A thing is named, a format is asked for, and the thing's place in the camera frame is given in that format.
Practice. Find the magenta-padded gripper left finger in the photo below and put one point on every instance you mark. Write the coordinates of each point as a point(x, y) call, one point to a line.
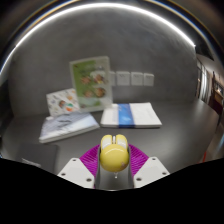
point(75, 171)

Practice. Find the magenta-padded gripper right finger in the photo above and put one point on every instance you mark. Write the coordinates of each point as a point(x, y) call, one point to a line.
point(151, 170)

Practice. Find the yellow computer mouse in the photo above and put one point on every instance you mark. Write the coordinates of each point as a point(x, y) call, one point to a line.
point(114, 156)

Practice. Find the grey striped book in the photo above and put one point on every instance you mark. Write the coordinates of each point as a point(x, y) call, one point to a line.
point(68, 126)

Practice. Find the white and blue book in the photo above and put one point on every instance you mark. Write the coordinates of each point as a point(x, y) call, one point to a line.
point(131, 115)

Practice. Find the white illustrated card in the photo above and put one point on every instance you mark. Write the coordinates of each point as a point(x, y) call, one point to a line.
point(61, 103)

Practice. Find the green standing picture book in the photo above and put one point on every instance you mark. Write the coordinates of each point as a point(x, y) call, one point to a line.
point(91, 83)

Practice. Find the white wall socket plate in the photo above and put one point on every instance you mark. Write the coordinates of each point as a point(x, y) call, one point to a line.
point(123, 78)
point(137, 79)
point(112, 78)
point(149, 79)

